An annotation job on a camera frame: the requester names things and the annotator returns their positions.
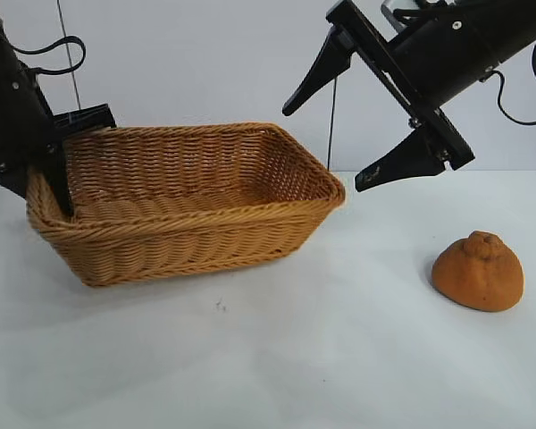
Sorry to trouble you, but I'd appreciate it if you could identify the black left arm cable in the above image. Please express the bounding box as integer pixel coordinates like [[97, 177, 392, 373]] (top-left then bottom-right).
[[9, 35, 87, 77]]

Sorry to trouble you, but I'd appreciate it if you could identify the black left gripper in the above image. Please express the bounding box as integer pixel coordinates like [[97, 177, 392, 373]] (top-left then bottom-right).
[[0, 66, 118, 220]]

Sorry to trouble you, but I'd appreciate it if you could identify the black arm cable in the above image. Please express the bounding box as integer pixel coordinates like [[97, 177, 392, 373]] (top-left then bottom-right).
[[480, 33, 536, 127], [9, 35, 87, 77]]

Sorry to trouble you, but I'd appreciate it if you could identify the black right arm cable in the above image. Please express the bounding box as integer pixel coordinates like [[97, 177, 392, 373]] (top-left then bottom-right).
[[480, 33, 536, 127]]

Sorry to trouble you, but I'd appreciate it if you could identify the woven wicker basket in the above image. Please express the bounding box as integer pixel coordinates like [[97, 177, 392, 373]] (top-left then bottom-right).
[[25, 121, 348, 288]]

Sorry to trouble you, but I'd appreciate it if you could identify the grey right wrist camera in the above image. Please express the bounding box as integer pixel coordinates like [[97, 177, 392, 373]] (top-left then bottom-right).
[[381, 0, 430, 24]]

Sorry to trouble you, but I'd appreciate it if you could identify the orange-brown bumpy bread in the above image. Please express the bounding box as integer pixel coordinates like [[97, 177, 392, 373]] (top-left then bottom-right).
[[431, 230, 525, 313]]

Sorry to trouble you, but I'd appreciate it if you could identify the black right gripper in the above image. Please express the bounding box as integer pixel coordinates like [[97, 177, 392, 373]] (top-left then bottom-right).
[[281, 0, 497, 194]]

